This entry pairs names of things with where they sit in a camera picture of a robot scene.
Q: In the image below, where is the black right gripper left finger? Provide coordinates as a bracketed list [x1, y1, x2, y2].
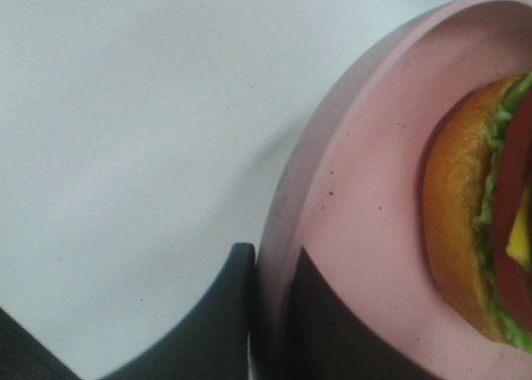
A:
[106, 243, 255, 379]

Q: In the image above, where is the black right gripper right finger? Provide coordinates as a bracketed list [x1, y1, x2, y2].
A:
[286, 250, 435, 379]

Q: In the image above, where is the burger with lettuce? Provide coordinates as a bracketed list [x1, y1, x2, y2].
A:
[421, 74, 531, 352]

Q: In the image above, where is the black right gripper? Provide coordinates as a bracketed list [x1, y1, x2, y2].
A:
[1, 309, 65, 379]

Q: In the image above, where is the pink round plate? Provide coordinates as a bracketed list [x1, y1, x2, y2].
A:
[251, 0, 531, 379]

